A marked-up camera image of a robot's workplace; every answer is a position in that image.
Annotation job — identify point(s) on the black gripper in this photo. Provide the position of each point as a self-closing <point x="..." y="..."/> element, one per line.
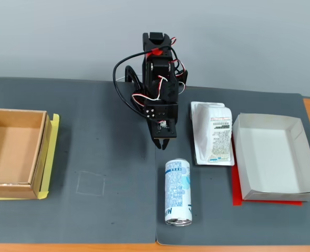
<point x="162" y="112"/>

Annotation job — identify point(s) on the white blue drink can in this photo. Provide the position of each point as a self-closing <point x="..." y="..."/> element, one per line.
<point x="177" y="189"/>

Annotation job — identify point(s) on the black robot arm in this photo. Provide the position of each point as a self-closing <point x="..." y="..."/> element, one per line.
<point x="157" y="71"/>

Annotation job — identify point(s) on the white paper box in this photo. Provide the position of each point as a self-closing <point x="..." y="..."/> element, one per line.
<point x="270" y="157"/>

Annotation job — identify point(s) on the brown cardboard box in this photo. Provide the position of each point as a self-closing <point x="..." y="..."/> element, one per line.
<point x="13" y="147"/>

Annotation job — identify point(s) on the white plastic food package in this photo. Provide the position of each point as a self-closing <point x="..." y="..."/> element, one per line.
<point x="215" y="131"/>

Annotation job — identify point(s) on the grey table mat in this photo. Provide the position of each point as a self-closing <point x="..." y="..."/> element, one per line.
<point x="92" y="147"/>
<point x="212" y="210"/>

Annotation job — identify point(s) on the red paper sheet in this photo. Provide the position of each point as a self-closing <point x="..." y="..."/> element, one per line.
<point x="236" y="189"/>

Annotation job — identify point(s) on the yellow paper sheet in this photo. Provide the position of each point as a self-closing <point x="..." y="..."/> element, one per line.
<point x="51" y="147"/>

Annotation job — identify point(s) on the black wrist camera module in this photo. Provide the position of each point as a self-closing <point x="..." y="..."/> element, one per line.
<point x="168" y="132"/>

